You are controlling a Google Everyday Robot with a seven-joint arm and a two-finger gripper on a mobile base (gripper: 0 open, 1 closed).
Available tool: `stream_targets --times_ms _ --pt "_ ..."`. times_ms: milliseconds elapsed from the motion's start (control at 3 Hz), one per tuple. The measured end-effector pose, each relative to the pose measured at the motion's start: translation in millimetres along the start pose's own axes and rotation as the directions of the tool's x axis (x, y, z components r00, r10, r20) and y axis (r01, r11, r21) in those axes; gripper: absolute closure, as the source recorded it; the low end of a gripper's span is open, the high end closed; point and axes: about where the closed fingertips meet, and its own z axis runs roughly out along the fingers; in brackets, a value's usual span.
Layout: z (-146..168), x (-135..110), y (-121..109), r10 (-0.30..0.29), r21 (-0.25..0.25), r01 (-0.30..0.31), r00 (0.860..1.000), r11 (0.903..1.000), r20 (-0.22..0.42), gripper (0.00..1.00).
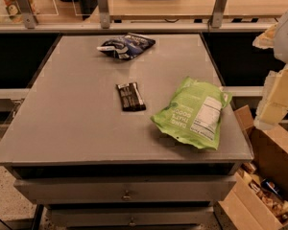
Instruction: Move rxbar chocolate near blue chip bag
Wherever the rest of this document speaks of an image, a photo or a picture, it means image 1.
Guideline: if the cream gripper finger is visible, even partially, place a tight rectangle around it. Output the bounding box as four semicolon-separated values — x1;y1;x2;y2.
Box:
253;64;288;130
252;24;276;49

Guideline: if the black rxbar chocolate bar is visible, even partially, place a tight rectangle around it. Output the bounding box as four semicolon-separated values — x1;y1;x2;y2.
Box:
116;82;146;112

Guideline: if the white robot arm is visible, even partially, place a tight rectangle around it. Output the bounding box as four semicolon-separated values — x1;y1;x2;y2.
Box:
252;10;288;130

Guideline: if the green snack bag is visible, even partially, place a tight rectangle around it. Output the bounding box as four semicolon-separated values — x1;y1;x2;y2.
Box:
151;77;232;150

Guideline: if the blue chip bag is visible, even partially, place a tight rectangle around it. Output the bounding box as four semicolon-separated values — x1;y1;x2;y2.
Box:
97;33;156;60

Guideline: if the cardboard box with snacks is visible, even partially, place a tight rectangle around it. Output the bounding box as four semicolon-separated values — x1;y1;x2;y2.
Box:
220;105;288;230

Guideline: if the upper grey drawer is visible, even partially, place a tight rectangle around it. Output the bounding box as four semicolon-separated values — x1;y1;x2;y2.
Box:
14;175;236;205

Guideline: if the grey drawer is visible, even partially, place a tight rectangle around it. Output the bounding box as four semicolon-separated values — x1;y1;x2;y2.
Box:
14;175;236;205
47;207;213;227

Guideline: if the lower grey drawer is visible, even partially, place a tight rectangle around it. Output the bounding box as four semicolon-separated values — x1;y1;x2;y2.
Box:
47;207;213;227

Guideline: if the right metal bracket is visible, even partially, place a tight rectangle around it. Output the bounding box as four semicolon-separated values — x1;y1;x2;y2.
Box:
209;0;228;28

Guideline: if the metal bracket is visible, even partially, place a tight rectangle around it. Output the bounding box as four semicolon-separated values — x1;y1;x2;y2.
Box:
16;0;37;29
209;0;228;28
97;0;110;29

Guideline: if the middle metal bracket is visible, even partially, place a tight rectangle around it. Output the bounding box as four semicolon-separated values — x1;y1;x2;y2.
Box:
97;0;110;29

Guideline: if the left metal bracket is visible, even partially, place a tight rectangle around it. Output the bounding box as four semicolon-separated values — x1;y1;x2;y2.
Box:
16;0;37;29

